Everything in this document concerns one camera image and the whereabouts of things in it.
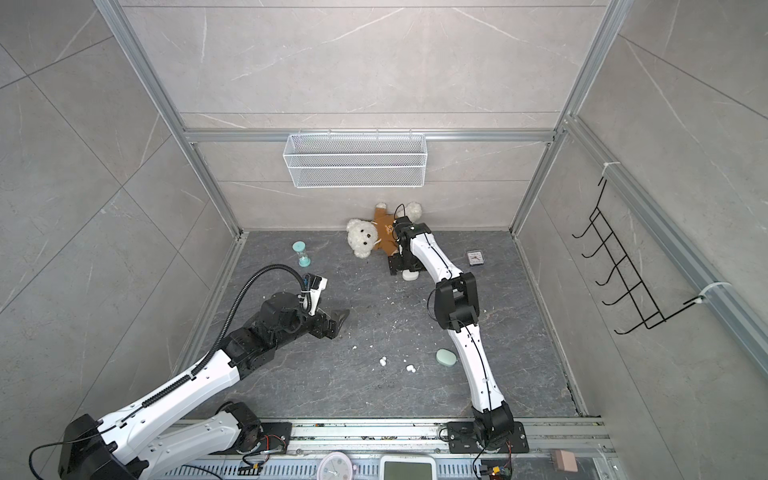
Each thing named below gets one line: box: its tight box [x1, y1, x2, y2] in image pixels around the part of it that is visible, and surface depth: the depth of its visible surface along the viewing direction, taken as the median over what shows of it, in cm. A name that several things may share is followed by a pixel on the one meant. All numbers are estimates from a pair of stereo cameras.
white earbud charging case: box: [402, 269, 419, 281], surface depth 105 cm
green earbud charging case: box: [435, 348, 458, 367], surface depth 87 cm
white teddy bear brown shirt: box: [346, 201, 423, 259], surface depth 112 cm
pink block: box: [555, 449, 578, 473], surface depth 70 cm
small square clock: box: [467, 250, 485, 267], surface depth 112 cm
